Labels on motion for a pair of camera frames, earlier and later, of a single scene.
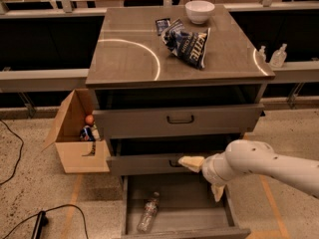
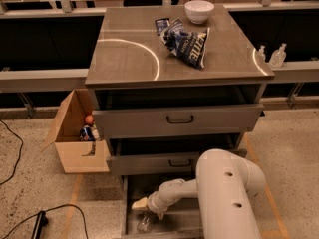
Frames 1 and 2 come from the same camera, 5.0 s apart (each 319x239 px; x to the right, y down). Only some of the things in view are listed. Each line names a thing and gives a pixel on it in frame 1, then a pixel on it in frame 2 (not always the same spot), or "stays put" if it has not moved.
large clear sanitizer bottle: [279, 57] stays put
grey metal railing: [72, 79] stays put
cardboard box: [78, 155] stays put
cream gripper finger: [194, 163] -> [141, 204]
